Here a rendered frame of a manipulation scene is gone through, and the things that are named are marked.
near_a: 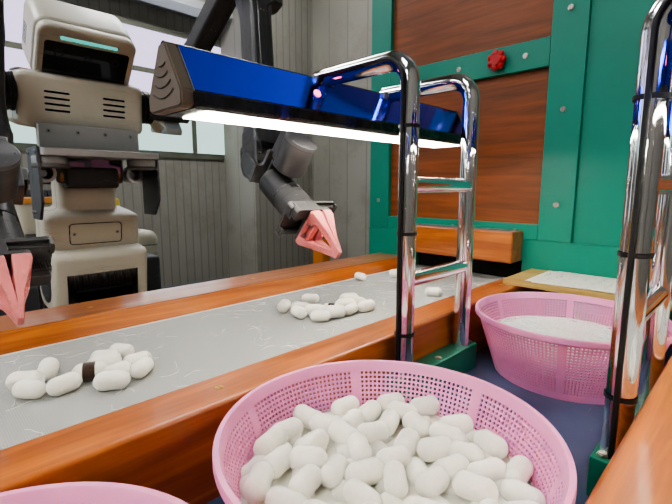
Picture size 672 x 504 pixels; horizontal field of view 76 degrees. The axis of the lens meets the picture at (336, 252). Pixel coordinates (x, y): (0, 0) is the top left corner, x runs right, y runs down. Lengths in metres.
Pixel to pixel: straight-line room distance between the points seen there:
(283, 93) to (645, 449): 0.51
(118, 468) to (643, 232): 0.46
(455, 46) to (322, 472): 1.04
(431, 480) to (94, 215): 1.06
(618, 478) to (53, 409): 0.49
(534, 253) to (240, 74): 0.75
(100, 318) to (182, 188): 3.24
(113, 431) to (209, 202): 3.71
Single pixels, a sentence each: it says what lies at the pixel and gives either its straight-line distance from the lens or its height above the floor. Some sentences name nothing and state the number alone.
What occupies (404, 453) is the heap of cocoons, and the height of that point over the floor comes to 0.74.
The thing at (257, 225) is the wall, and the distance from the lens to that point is 3.76.
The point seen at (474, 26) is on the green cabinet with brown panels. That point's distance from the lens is 1.20.
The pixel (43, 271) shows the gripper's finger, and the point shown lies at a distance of 0.67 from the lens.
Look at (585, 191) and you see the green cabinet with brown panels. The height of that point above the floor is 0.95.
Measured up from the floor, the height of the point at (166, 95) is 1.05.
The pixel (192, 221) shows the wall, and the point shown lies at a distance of 4.00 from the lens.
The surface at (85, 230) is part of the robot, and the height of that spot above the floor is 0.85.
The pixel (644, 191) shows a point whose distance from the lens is 0.44.
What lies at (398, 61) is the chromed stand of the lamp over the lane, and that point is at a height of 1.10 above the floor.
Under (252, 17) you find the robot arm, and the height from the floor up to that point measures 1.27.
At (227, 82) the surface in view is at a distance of 0.54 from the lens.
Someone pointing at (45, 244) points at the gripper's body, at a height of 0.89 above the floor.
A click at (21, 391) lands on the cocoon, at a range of 0.56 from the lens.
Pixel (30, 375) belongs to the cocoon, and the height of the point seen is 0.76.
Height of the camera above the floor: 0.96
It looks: 9 degrees down
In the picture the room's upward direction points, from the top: straight up
